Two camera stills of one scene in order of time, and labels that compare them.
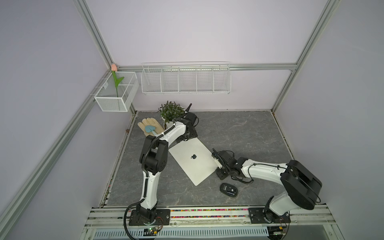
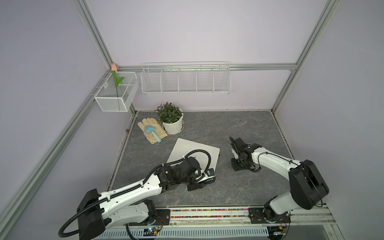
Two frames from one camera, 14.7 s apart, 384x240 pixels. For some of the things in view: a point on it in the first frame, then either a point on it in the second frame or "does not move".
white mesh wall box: (106, 97) does not move
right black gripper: (220, 176) -> (234, 167)
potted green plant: (169, 112) does not move
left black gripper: (193, 134) -> (196, 186)
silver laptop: (195, 159) does not move
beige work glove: (150, 121) does not move
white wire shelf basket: (186, 78) does not move
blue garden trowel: (149, 128) does not move
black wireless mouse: (228, 189) -> (211, 175)
